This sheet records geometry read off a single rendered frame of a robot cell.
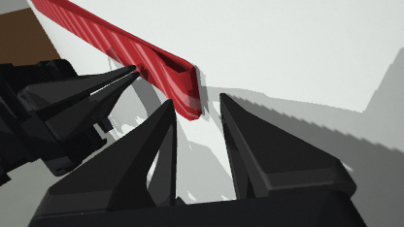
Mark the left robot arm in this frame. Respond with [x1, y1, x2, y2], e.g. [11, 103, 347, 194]
[0, 120, 108, 186]

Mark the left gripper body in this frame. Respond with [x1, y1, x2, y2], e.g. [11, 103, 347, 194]
[0, 59, 107, 177]

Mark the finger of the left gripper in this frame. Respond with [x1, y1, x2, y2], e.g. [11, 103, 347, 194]
[22, 65, 137, 112]
[45, 72, 140, 142]

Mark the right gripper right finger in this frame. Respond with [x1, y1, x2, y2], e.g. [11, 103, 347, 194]
[219, 93, 356, 200]

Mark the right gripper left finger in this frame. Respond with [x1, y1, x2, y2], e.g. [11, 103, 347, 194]
[32, 99, 177, 218]

